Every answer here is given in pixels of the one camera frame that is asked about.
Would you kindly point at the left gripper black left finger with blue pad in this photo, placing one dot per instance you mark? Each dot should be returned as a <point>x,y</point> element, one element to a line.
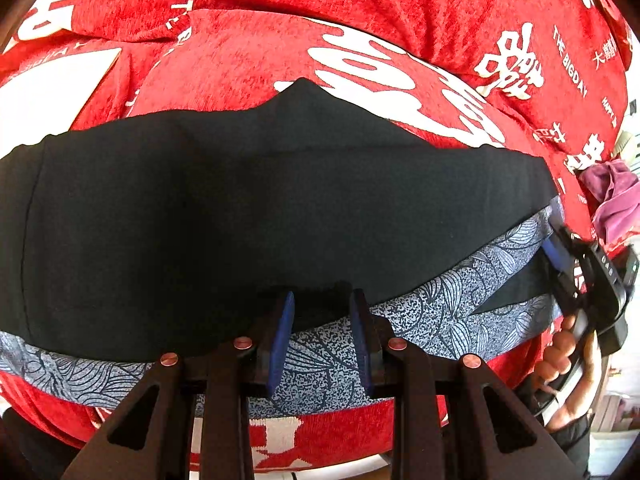
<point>149,435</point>

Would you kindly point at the purple cloth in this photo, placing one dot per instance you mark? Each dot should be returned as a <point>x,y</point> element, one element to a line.
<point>612,191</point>

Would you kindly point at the red sofa cover white characters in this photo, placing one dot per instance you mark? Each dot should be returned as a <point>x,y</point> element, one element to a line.
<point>546,78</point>

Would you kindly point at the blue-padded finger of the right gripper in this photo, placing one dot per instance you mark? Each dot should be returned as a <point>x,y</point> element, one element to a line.
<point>558,247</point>

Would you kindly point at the person's right hand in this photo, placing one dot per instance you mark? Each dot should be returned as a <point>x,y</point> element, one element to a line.
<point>555,362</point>

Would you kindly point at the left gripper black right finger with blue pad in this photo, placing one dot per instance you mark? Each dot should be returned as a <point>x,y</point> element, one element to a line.
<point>453,419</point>

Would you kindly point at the black pants patterned waistband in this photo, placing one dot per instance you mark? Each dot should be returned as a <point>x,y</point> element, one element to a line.
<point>178,231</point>

